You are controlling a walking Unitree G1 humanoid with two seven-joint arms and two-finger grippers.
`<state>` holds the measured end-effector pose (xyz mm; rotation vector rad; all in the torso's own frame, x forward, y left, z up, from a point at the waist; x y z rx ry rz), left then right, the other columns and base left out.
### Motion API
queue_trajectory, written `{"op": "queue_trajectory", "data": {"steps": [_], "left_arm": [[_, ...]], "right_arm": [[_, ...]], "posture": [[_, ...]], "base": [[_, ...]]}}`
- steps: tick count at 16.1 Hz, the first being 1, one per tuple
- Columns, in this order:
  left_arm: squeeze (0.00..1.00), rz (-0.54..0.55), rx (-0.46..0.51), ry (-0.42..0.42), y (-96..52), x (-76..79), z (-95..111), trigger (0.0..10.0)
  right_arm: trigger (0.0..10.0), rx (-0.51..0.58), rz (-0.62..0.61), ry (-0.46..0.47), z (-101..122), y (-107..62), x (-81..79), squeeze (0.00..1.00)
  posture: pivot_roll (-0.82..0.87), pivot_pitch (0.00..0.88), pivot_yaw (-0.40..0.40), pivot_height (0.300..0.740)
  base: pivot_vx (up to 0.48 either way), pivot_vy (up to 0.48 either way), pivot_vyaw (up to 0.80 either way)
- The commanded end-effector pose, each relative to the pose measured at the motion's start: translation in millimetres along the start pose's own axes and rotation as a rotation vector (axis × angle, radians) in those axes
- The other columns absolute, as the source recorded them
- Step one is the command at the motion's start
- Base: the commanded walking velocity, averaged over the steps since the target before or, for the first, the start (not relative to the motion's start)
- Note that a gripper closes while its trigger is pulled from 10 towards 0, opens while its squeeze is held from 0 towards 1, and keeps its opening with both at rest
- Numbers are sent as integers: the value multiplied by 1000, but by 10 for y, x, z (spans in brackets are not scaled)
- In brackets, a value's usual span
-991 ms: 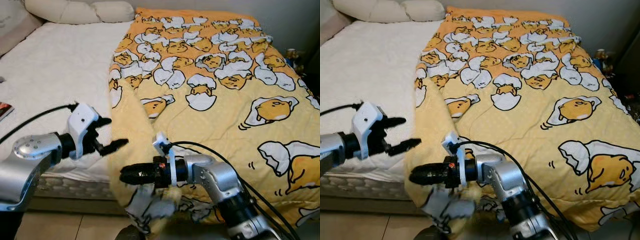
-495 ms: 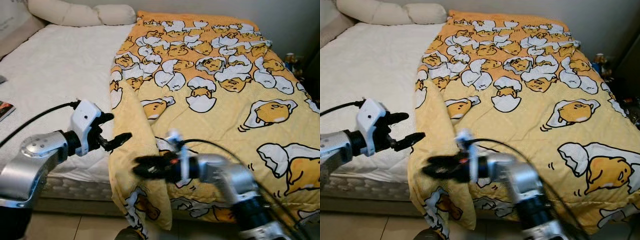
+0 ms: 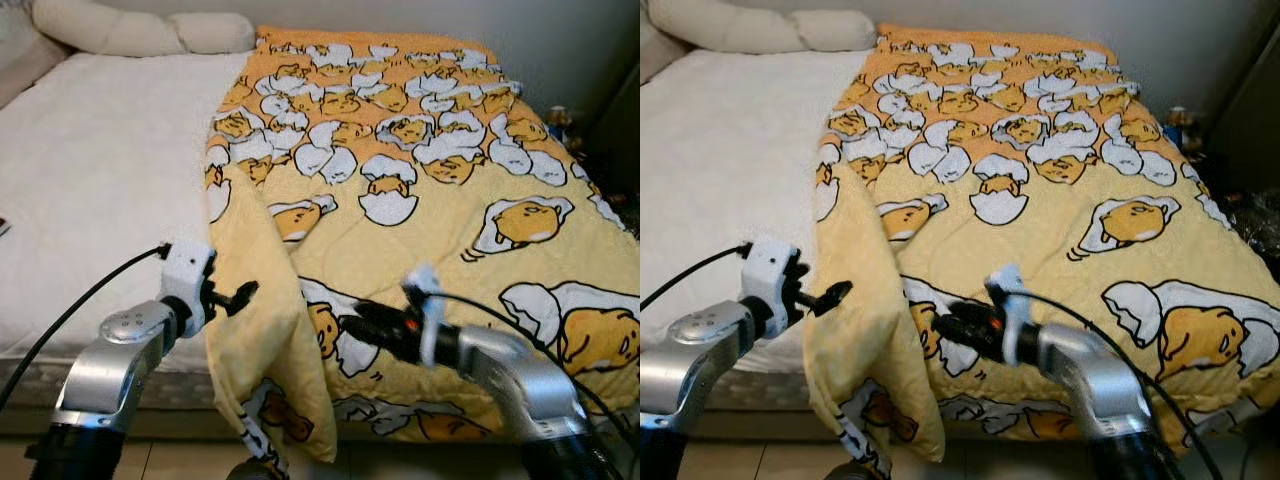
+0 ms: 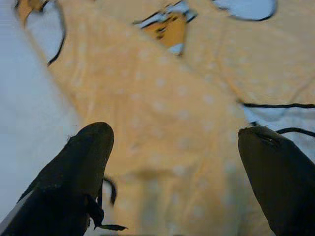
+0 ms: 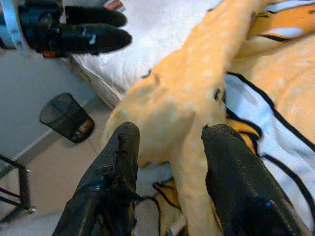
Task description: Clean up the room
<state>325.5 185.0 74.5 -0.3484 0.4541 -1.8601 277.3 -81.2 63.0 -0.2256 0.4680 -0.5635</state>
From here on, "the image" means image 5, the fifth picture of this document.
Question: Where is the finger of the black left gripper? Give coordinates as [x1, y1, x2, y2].
[64, 6, 127, 27]
[59, 25, 132, 56]

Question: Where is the black metal rack frame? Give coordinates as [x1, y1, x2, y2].
[0, 154, 36, 215]

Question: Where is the orange cartoon print blanket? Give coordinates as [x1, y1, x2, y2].
[103, 0, 315, 236]

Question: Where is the black mesh waste bin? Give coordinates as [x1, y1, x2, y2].
[39, 92, 95, 144]

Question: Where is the grey quilted mattress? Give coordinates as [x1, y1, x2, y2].
[71, 55, 124, 110]

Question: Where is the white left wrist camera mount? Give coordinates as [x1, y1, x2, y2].
[0, 0, 33, 59]

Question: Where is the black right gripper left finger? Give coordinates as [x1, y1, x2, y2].
[53, 121, 141, 236]

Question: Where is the white quilted mattress pad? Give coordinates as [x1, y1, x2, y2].
[71, 0, 222, 99]

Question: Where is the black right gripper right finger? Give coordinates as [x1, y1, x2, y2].
[201, 123, 309, 236]

